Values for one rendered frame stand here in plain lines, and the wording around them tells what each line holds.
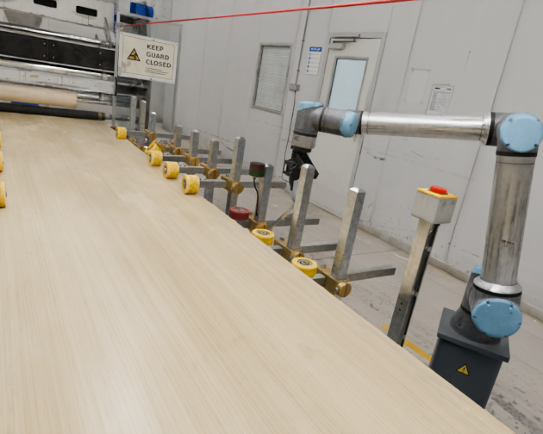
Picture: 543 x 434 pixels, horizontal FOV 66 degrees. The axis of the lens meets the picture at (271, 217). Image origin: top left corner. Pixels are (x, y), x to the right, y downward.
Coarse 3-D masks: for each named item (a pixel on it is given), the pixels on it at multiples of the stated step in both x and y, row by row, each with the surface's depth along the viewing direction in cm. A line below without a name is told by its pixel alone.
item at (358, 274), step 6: (390, 264) 153; (348, 270) 141; (354, 270) 142; (360, 270) 143; (366, 270) 144; (372, 270) 145; (378, 270) 147; (384, 270) 148; (390, 270) 150; (318, 276) 133; (324, 276) 134; (348, 276) 139; (354, 276) 141; (360, 276) 143; (366, 276) 144; (372, 276) 146; (378, 276) 148; (318, 282) 132; (324, 282) 134
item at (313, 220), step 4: (312, 216) 194; (244, 220) 172; (248, 220) 173; (268, 220) 177; (272, 220) 179; (284, 220) 182; (288, 220) 183; (308, 220) 189; (312, 220) 191; (316, 220) 192; (240, 224) 170; (244, 224) 171; (248, 224) 173; (268, 224) 178; (280, 224) 181; (284, 224) 183; (288, 224) 184; (304, 224) 189; (308, 224) 190; (312, 224) 191; (316, 224) 193
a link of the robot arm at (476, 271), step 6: (480, 264) 165; (474, 270) 162; (480, 270) 159; (474, 276) 161; (468, 282) 165; (468, 288) 162; (468, 294) 159; (462, 300) 168; (468, 300) 159; (468, 306) 163
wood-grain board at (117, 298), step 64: (0, 128) 250; (64, 128) 284; (64, 192) 157; (128, 192) 170; (0, 256) 103; (64, 256) 108; (128, 256) 114; (192, 256) 121; (256, 256) 129; (0, 320) 79; (64, 320) 83; (128, 320) 86; (192, 320) 90; (256, 320) 94; (320, 320) 98; (0, 384) 65; (64, 384) 67; (128, 384) 69; (192, 384) 71; (256, 384) 74; (320, 384) 77; (384, 384) 80; (448, 384) 83
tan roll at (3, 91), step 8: (0, 88) 300; (8, 88) 303; (16, 88) 306; (24, 88) 309; (32, 88) 312; (40, 88) 315; (0, 96) 302; (8, 96) 304; (16, 96) 307; (24, 96) 309; (32, 96) 312; (40, 96) 314; (48, 96) 317; (56, 96) 320; (64, 96) 322; (72, 96) 326; (48, 104) 322; (56, 104) 323; (64, 104) 325; (72, 104) 328; (104, 104) 344; (112, 104) 346
